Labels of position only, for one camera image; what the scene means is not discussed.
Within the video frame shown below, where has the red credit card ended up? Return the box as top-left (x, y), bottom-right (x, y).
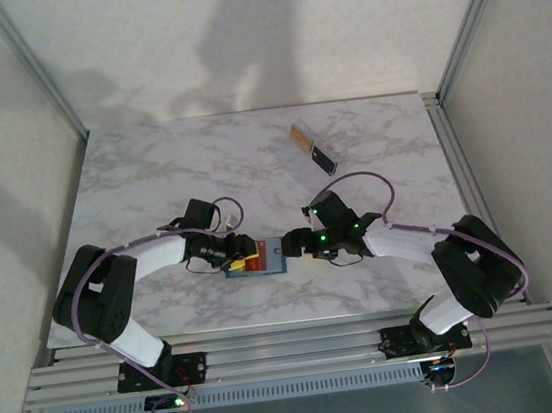
top-left (241, 240), bottom-right (271, 275)

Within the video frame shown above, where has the teal card holder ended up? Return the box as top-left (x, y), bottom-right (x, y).
top-left (220, 235), bottom-right (290, 282)

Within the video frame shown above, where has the black credit card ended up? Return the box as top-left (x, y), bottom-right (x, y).
top-left (309, 141), bottom-right (342, 179)

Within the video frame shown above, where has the gold credit card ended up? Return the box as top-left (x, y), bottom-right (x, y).
top-left (288, 119), bottom-right (322, 156)

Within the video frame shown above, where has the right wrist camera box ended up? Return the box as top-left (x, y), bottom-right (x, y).
top-left (299, 205), bottom-right (319, 230)

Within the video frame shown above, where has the aluminium frame rail bed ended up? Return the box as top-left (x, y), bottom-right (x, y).
top-left (16, 289), bottom-right (552, 413)

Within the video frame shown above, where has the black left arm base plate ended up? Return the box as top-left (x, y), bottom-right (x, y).
top-left (113, 350), bottom-right (211, 395)

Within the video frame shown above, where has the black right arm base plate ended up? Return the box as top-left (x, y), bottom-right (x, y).
top-left (378, 316), bottom-right (472, 362)

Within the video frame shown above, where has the aluminium side rail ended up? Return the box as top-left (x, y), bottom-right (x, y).
top-left (420, 82), bottom-right (527, 315)

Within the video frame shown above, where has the grey slotted cable duct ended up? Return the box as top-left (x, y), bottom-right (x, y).
top-left (42, 362), bottom-right (425, 413)

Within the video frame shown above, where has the aluminium frame post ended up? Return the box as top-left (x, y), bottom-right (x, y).
top-left (0, 0), bottom-right (91, 152)
top-left (424, 0), bottom-right (536, 103)

